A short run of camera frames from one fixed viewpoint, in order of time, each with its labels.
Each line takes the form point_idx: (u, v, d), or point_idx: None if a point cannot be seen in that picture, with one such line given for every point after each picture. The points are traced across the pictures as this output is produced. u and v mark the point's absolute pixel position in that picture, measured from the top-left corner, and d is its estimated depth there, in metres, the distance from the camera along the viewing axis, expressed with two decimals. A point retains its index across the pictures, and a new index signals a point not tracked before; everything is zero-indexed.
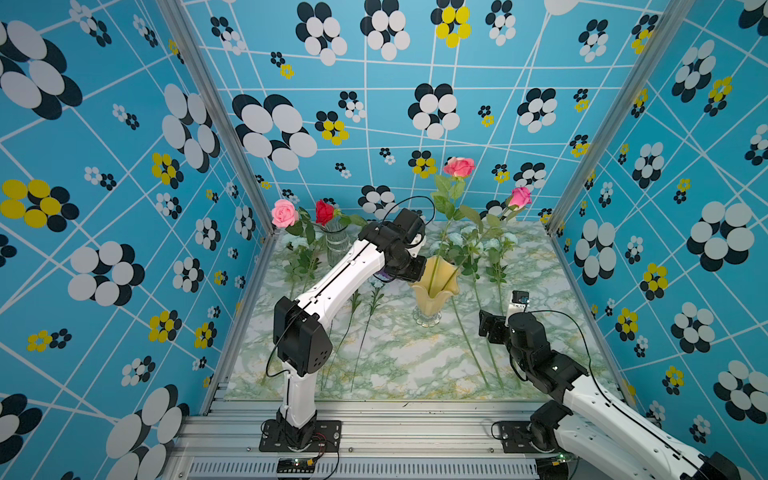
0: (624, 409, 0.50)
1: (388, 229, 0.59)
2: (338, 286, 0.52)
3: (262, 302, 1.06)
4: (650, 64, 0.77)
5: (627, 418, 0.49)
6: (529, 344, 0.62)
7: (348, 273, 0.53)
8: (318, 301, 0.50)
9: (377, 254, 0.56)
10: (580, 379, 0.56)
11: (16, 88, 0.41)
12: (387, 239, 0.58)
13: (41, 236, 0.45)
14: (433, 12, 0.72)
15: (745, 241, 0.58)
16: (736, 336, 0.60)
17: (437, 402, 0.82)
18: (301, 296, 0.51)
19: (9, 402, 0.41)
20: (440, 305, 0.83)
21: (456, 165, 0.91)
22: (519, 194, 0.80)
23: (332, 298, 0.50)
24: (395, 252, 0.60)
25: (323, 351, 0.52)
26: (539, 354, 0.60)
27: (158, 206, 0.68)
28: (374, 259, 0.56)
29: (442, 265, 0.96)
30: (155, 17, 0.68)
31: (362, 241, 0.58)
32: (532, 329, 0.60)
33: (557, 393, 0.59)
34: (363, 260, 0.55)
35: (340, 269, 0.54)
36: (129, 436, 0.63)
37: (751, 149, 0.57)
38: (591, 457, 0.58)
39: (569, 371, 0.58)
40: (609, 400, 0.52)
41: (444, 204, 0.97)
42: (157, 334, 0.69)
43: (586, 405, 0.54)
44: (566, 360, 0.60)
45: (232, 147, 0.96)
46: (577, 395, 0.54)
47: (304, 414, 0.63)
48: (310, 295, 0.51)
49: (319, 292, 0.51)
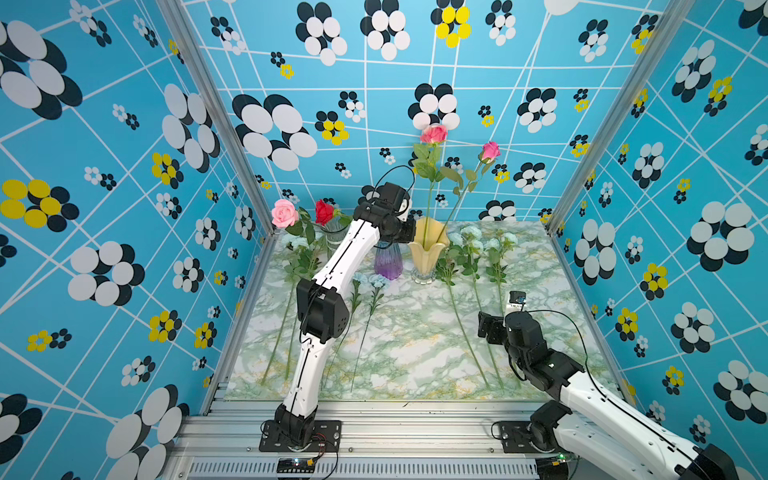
0: (619, 403, 0.51)
1: (377, 206, 0.68)
2: (347, 261, 0.61)
3: (262, 302, 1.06)
4: (651, 64, 0.77)
5: (621, 412, 0.49)
6: (525, 342, 0.63)
7: (353, 249, 0.62)
8: (333, 277, 0.59)
9: (374, 230, 0.65)
10: (576, 375, 0.57)
11: (17, 88, 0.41)
12: (380, 215, 0.66)
13: (41, 236, 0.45)
14: (433, 12, 0.72)
15: (745, 241, 0.58)
16: (736, 336, 0.60)
17: (437, 402, 0.82)
18: (317, 276, 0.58)
19: (8, 402, 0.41)
20: (433, 261, 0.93)
21: (432, 132, 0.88)
22: (489, 147, 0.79)
23: (344, 273, 0.59)
24: (388, 225, 0.69)
25: (343, 318, 0.61)
26: (536, 353, 0.61)
27: (158, 206, 0.68)
28: (372, 235, 0.65)
29: (432, 224, 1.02)
30: (156, 17, 0.68)
31: (358, 222, 0.66)
32: (529, 328, 0.61)
33: (554, 391, 0.59)
34: (362, 238, 0.64)
35: (345, 247, 0.63)
36: (129, 435, 0.63)
37: (751, 149, 0.57)
38: (590, 455, 0.58)
39: (565, 367, 0.58)
40: (605, 395, 0.52)
41: (426, 169, 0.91)
42: (157, 334, 0.69)
43: (581, 401, 0.54)
44: (562, 358, 0.60)
45: (232, 147, 0.96)
46: (573, 391, 0.55)
47: (310, 403, 0.66)
48: (325, 273, 0.59)
49: (333, 269, 0.60)
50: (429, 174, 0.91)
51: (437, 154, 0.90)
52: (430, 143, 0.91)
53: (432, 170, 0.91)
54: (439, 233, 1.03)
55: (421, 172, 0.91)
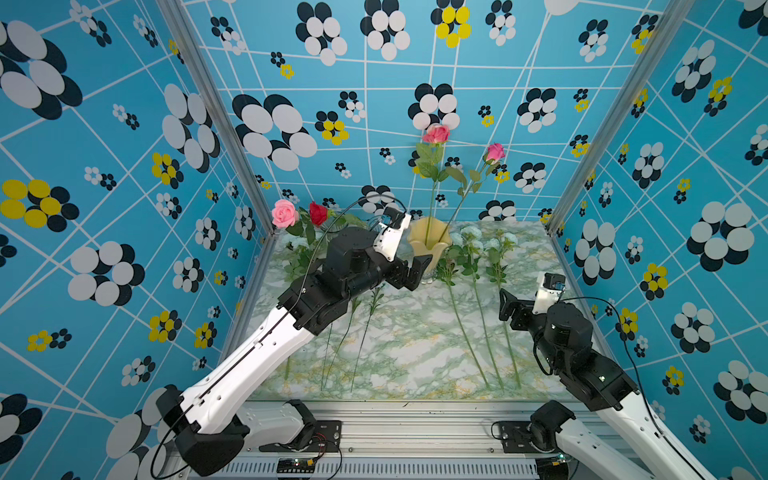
0: (673, 442, 0.44)
1: (315, 289, 0.45)
2: (233, 380, 0.40)
3: (262, 302, 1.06)
4: (650, 64, 0.77)
5: (675, 453, 0.43)
6: (571, 344, 0.52)
7: (253, 361, 0.41)
8: (205, 403, 0.39)
9: (294, 331, 0.42)
10: (628, 397, 0.47)
11: (17, 87, 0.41)
12: (313, 307, 0.43)
13: (41, 236, 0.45)
14: (433, 12, 0.72)
15: (745, 241, 0.58)
16: (736, 335, 0.60)
17: (437, 402, 0.82)
18: (186, 396, 0.40)
19: (8, 402, 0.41)
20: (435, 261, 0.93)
21: (434, 132, 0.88)
22: (494, 148, 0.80)
23: (221, 400, 0.39)
24: (325, 318, 0.44)
25: (239, 444, 0.44)
26: (579, 356, 0.51)
27: (158, 206, 0.68)
28: (288, 339, 0.42)
29: (435, 224, 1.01)
30: (156, 17, 0.68)
31: (279, 309, 0.44)
32: (579, 329, 0.49)
33: (593, 402, 0.51)
34: (272, 343, 0.42)
35: (242, 355, 0.41)
36: (129, 436, 0.63)
37: (751, 149, 0.57)
38: (588, 462, 0.60)
39: (615, 382, 0.49)
40: (658, 429, 0.45)
41: (428, 168, 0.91)
42: (157, 334, 0.69)
43: (630, 429, 0.47)
44: (610, 368, 0.50)
45: (232, 147, 0.96)
46: (624, 417, 0.46)
47: (295, 418, 0.62)
48: (198, 394, 0.39)
49: (207, 391, 0.39)
50: (431, 174, 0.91)
51: (440, 154, 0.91)
52: (433, 143, 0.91)
53: (435, 170, 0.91)
54: (442, 232, 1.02)
55: (424, 172, 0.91)
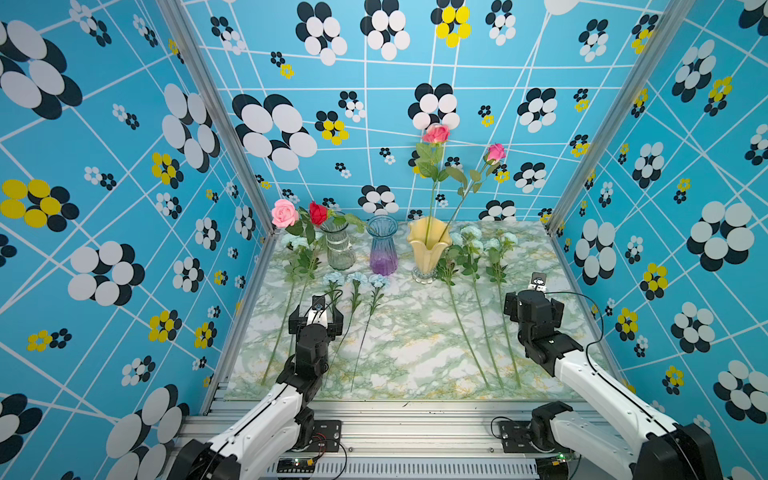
0: (608, 379, 0.52)
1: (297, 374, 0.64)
2: (257, 425, 0.50)
3: (262, 302, 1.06)
4: (650, 64, 0.77)
5: (607, 384, 0.51)
6: (533, 317, 0.65)
7: (268, 413, 0.53)
8: (235, 442, 0.46)
9: (297, 394, 0.59)
10: (573, 353, 0.58)
11: (17, 87, 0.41)
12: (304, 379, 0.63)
13: (41, 235, 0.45)
14: (433, 12, 0.72)
15: (745, 241, 0.58)
16: (736, 336, 0.60)
17: (437, 402, 0.82)
18: (215, 440, 0.45)
19: (8, 402, 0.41)
20: (435, 261, 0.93)
21: (434, 132, 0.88)
22: (494, 148, 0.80)
23: (251, 439, 0.47)
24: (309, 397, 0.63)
25: None
26: (540, 329, 0.64)
27: (158, 206, 0.68)
28: (294, 400, 0.58)
29: (435, 223, 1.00)
30: (155, 17, 0.68)
31: (280, 384, 0.60)
32: (539, 302, 0.63)
33: (549, 365, 0.62)
34: (283, 400, 0.57)
35: (258, 409, 0.53)
36: (129, 436, 0.63)
37: (751, 149, 0.57)
38: (584, 447, 0.58)
39: (565, 346, 0.60)
40: (596, 371, 0.53)
41: (429, 168, 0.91)
42: (157, 334, 0.69)
43: (572, 373, 0.56)
44: (564, 338, 0.62)
45: (232, 147, 0.96)
46: (566, 363, 0.57)
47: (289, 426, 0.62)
48: (225, 437, 0.46)
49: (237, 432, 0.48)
50: (431, 174, 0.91)
51: (440, 154, 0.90)
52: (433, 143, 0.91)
53: (435, 169, 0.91)
54: (442, 232, 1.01)
55: (424, 172, 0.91)
